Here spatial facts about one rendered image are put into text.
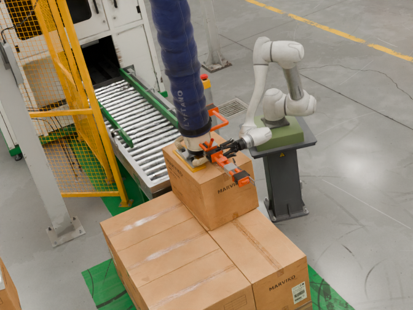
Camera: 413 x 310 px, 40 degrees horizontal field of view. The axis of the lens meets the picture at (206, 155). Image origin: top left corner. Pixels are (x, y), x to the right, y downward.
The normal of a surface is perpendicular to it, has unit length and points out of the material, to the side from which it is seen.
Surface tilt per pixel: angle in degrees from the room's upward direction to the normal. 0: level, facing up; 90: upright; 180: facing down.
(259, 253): 0
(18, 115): 90
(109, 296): 0
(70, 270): 0
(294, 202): 90
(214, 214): 90
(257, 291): 90
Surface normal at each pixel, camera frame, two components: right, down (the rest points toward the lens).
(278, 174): 0.15, 0.51
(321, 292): -0.18, -0.83
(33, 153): 0.44, 0.42
